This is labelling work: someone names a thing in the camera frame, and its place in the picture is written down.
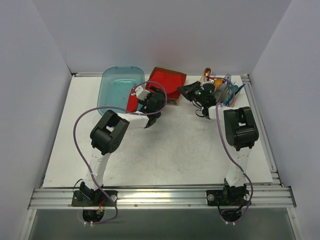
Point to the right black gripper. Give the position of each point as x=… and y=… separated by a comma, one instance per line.
x=194, y=89

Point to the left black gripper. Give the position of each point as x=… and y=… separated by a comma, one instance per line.
x=144, y=107

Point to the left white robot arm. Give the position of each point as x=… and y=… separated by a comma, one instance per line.
x=107, y=135

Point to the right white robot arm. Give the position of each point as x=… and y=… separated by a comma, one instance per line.
x=238, y=133

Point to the rolled red napkin bundle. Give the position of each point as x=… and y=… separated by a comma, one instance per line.
x=132, y=103

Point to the red napkin stack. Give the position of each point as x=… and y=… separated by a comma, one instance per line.
x=165, y=83

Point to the cardboard napkin box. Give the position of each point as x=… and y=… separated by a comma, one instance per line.
x=167, y=85

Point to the copper metallic spoon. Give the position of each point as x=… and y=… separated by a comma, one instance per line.
x=206, y=75

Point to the yellow plastic spoon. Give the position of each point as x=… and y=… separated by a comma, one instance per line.
x=217, y=83

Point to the clear utensil organizer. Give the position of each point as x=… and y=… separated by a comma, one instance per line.
x=223, y=92

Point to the teal plastic spoon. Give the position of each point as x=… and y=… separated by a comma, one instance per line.
x=233, y=91

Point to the teal plastic basin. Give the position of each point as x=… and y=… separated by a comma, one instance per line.
x=115, y=87

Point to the blue plastic knife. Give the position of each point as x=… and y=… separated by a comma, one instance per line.
x=231, y=102

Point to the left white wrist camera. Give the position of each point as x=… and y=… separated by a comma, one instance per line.
x=140, y=92

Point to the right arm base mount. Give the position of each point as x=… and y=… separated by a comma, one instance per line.
x=228, y=196

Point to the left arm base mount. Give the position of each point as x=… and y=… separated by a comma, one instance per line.
x=98, y=199

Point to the aluminium frame rail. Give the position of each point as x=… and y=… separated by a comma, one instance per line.
x=169, y=165

